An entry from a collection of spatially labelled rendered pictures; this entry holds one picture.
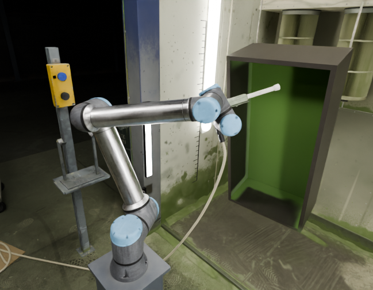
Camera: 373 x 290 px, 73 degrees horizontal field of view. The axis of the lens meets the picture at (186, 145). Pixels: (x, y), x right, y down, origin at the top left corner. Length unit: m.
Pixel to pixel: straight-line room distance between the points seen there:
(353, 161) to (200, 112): 2.21
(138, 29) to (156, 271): 1.44
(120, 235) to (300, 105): 1.41
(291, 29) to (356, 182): 1.56
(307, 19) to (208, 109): 2.06
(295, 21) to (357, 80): 0.77
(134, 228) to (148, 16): 1.32
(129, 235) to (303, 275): 1.57
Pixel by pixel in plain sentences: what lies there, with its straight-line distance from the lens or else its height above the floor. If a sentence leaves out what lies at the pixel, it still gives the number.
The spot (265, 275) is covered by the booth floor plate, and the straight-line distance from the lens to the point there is 2.31.
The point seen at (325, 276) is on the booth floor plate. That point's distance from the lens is 2.49.
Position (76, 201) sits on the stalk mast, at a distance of 2.17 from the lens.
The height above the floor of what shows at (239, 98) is 1.45.
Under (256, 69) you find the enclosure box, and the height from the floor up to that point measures 1.53.
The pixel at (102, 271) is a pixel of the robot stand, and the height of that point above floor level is 0.64.
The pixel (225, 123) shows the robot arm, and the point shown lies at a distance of 1.02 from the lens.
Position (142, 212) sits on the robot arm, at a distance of 1.38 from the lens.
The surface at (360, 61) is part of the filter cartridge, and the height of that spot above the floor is 1.58.
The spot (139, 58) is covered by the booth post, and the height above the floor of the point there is 1.58.
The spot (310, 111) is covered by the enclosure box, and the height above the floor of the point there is 1.29.
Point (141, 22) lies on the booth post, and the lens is 1.85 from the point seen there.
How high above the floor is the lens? 1.75
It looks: 24 degrees down
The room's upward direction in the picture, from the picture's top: 2 degrees clockwise
